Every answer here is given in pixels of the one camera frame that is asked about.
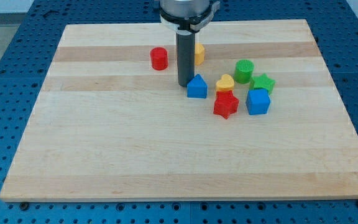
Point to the yellow pentagon block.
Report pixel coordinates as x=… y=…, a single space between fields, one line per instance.
x=199 y=53

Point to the red star block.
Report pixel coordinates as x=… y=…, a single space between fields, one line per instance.
x=225 y=104

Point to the blue triangle block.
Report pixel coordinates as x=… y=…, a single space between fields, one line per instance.
x=197 y=87

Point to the light wooden board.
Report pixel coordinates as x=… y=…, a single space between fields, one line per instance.
x=107 y=127

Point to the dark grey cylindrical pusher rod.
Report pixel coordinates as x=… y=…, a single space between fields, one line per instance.
x=185 y=58

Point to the green cylinder block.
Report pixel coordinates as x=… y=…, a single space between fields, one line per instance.
x=243 y=71

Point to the green star block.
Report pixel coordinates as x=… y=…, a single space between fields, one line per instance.
x=262 y=82

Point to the blue cube block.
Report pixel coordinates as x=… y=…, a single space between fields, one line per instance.
x=258 y=101

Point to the red cylinder block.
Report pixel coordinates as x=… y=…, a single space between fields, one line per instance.
x=159 y=58

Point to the yellow heart block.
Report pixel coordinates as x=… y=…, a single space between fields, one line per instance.
x=225 y=83

